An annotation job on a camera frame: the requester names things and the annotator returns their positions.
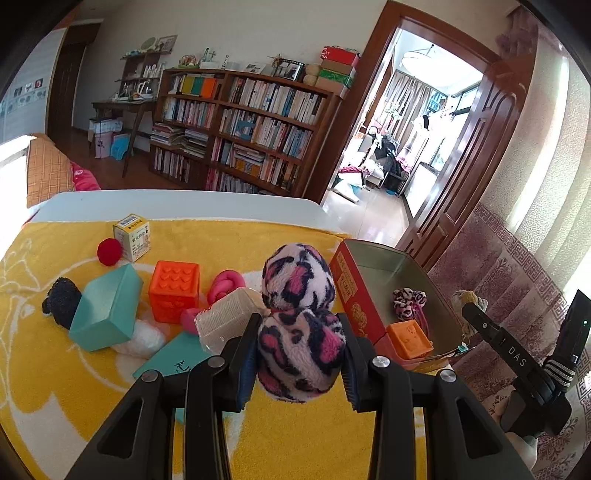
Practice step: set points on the black photo frame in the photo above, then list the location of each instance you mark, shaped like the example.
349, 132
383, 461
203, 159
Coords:
288, 70

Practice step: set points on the pink cushion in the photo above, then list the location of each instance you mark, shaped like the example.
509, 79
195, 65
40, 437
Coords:
85, 177

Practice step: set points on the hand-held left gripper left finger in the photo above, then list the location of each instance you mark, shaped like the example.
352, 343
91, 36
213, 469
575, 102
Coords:
247, 369

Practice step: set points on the tan cardboard box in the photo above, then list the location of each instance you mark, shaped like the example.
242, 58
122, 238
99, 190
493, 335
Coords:
332, 87

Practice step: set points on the white fluffy toy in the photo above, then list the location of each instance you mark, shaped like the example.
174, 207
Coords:
143, 339

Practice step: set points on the dark wooden desk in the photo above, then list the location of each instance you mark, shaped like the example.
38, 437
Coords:
134, 105

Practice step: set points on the white wardrobe with stickers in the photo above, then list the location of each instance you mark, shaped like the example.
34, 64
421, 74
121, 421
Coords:
27, 92

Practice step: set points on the red tin container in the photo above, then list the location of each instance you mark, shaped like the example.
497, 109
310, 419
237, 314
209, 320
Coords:
364, 300

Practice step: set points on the round table mirror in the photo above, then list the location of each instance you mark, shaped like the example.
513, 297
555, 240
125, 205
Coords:
148, 42

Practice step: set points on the wooden desk shelf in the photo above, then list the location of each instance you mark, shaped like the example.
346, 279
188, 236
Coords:
127, 69

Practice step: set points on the red pom-pom ball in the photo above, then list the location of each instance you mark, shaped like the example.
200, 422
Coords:
109, 252

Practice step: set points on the green gift box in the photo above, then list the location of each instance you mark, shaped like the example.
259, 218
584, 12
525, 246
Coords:
337, 77

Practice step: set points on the open brown panelled door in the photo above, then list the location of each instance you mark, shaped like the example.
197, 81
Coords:
475, 152

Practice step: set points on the dark wooden door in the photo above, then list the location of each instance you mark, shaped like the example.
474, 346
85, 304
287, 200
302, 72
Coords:
69, 92

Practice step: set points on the pink storage bin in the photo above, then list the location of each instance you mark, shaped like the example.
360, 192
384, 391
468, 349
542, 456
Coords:
104, 145

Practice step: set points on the orange plaid pillow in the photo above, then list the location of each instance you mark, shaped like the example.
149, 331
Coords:
46, 170

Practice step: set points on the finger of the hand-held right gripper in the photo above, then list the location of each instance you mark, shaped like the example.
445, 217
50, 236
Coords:
471, 313

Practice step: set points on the yellow white towel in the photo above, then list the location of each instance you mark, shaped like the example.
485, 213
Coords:
69, 415

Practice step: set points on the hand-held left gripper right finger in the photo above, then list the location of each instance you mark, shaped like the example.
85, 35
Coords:
353, 387

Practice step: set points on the wooden bookcase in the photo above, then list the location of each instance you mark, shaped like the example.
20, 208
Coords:
325, 143

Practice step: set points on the purple patterned curtain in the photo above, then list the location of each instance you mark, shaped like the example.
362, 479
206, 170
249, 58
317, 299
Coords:
531, 230

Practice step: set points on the rows of shelved books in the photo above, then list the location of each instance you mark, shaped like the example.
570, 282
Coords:
277, 97

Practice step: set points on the small yellow white medicine box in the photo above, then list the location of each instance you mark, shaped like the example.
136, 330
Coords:
134, 237

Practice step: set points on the small teal clip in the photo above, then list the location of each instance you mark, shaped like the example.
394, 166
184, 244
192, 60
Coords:
461, 349

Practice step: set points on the flat teal box lid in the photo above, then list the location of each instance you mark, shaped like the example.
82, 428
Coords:
180, 355

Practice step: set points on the framed picture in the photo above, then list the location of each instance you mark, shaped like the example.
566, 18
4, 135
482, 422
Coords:
167, 42

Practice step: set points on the person's right hand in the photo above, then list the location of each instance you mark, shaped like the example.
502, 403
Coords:
528, 450

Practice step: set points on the round ceiling lamp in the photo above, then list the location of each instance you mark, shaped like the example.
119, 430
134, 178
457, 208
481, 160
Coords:
427, 62

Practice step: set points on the cream plush toy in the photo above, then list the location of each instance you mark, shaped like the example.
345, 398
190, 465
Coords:
464, 297

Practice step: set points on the white storage box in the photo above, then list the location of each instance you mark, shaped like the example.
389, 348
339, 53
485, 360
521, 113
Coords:
105, 125

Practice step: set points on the teal cardboard box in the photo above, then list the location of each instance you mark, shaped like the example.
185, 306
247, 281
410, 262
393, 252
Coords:
106, 304

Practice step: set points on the red gift box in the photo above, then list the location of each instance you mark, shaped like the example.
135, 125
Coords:
341, 56

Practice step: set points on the black fuzzy pom-pom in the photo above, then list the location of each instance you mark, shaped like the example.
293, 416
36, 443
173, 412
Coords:
60, 300

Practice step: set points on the light blue stool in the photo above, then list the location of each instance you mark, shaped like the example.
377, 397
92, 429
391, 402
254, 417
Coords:
121, 146

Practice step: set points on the light orange embossed cube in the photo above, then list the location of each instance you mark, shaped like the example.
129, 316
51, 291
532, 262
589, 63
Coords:
408, 339

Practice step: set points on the red-orange studded cube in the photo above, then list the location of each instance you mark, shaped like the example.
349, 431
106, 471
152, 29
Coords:
173, 290

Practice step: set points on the chair piled with clothes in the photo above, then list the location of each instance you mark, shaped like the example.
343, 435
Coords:
385, 154

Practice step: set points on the small leopard plush toy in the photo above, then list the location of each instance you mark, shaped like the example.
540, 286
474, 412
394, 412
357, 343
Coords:
405, 300

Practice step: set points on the pink leopard print plush toy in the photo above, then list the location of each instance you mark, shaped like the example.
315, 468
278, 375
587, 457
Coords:
295, 277

